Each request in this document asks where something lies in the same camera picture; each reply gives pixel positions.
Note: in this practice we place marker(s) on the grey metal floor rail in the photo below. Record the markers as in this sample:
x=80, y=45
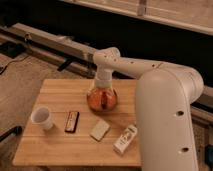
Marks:
x=202, y=112

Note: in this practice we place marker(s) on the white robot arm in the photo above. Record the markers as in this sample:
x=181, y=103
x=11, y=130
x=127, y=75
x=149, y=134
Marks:
x=164, y=92

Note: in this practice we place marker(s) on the beige rectangular sponge block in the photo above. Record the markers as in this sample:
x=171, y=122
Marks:
x=99, y=130

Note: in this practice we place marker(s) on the black bar at left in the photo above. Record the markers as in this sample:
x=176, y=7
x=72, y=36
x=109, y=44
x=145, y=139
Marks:
x=17, y=130

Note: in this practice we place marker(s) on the blue object at right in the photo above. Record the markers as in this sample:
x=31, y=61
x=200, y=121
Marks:
x=209, y=156

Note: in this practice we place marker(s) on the white ceramic cup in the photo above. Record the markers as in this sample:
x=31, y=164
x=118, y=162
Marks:
x=42, y=117

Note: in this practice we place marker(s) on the orange round bowl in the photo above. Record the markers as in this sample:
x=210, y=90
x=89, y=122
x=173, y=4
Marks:
x=95, y=98

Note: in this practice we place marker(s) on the white printed small box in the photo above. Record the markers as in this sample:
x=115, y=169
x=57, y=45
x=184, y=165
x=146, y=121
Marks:
x=125, y=139

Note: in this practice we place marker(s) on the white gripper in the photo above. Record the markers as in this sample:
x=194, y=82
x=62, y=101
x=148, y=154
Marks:
x=103, y=80

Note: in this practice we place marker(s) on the light wooden table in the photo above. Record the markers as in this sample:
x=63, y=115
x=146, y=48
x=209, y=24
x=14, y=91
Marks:
x=56, y=147

